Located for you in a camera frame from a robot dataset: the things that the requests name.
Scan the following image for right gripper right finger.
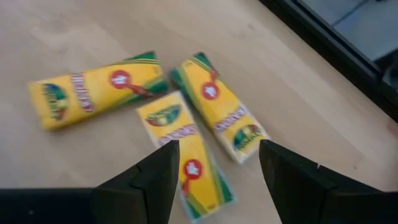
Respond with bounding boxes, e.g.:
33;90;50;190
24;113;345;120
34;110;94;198
259;139;385;224

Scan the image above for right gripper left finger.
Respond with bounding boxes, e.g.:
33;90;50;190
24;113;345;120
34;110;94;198
91;139;181;224

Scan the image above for black aluminium table frame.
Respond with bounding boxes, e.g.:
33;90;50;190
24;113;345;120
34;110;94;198
259;0;398;124

